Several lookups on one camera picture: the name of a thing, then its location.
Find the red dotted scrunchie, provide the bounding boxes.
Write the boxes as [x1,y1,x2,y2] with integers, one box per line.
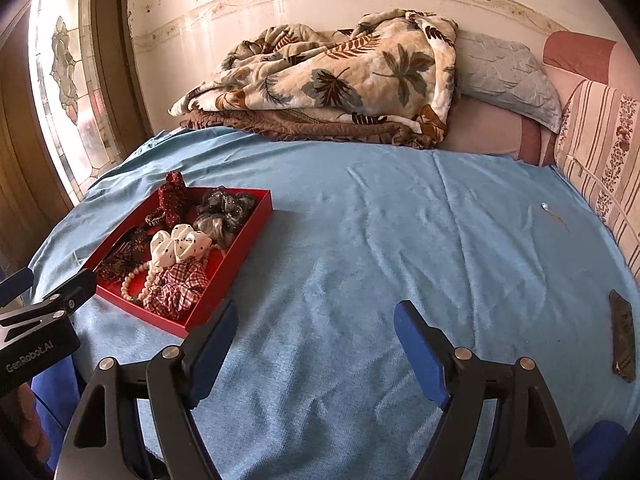
[157,171,193,226]

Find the blue pillow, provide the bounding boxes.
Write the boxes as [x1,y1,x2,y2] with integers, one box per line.
[452,30,563,134]

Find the grey organza scrunchie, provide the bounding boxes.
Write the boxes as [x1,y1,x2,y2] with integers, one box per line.
[192,187,258,248]

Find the brown patterned hair clip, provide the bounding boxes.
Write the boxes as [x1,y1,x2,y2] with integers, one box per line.
[608,290,637,383]

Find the brown blanket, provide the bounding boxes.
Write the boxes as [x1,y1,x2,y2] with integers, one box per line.
[177,107,441,149]

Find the striped floral pillow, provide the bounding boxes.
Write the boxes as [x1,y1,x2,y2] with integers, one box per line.
[552,79,640,281]

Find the pink pillow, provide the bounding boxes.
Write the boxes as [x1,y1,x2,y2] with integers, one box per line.
[440,30,631,166]

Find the pearl bracelet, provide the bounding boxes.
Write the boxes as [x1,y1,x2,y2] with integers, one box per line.
[120,259,163,306]

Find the red tray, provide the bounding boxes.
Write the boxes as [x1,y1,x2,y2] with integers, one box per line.
[80,185,274,339]

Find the wooden door frame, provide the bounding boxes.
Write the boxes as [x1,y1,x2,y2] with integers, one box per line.
[0,0,153,271]

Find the white dotted bow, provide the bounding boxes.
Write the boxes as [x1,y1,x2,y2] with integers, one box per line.
[150,222,213,267]

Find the small silver pendant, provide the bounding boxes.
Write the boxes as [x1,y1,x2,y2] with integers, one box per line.
[540,202,571,232]

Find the pink plaid scrunchie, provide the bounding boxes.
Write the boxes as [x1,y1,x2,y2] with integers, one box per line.
[142,260,211,321]

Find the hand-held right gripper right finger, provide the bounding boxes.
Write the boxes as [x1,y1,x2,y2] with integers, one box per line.
[393,300,576,480]

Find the brown patterned scrunchie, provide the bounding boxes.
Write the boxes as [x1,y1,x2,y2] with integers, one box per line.
[95,230,151,281]

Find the person's left hand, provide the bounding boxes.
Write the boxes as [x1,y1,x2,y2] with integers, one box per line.
[12,385,53,467]

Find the blue clothing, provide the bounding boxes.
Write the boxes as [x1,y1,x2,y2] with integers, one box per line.
[570,420,632,480]
[30,357,83,443]

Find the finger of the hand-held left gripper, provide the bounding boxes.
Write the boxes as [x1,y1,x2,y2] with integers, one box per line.
[0,267,35,307]
[31,269,98,318]

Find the stained glass window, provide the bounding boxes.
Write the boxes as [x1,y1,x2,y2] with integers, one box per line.
[27,0,131,201]

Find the leaf print blanket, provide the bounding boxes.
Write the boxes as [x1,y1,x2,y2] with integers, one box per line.
[168,8,460,148]

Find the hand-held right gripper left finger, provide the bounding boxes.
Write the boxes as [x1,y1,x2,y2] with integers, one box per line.
[57,297,239,480]

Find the blue bed sheet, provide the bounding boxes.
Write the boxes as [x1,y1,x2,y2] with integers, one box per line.
[27,127,640,480]

